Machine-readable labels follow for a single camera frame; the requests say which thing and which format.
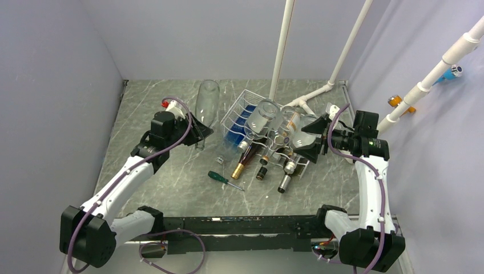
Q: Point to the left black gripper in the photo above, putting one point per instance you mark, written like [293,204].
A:
[198,133]

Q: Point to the dark bottle with gold foil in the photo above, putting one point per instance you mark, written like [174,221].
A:
[245,158]

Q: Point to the clear bottle with silver cap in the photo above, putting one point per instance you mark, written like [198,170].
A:
[257,124]

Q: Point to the green handled screwdriver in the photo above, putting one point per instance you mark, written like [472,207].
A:
[215,176]

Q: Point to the white pvc pipe right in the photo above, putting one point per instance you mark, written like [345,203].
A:
[466,43]

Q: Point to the white wire wine rack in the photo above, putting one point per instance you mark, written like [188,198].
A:
[281,155]

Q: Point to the white pvc pipe frame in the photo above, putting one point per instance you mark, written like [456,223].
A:
[323,40]

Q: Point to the bottle with black cap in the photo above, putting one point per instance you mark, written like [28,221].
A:
[261,173]

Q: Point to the clear bottle with orange label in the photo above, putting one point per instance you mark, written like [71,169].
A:
[281,131]

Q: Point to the orange wall fixture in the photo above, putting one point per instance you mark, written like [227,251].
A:
[395,101]

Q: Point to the blue plastic bottle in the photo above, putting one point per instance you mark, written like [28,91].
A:
[234,126]

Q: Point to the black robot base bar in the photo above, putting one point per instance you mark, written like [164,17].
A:
[299,233]

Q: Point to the tall clear glass bottle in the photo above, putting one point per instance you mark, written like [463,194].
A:
[206,109]

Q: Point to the blue wall fixture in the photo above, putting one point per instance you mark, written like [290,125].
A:
[454,71]

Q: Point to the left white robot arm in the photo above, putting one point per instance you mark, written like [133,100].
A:
[92,231]

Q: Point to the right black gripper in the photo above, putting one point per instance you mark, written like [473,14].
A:
[311,152]

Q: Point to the green bottle with silver foil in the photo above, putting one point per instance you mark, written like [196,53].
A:
[289,174]

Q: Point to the clear bottle held by right gripper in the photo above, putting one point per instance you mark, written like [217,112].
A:
[301,138]

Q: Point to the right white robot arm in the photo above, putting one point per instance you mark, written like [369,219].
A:
[372,242]

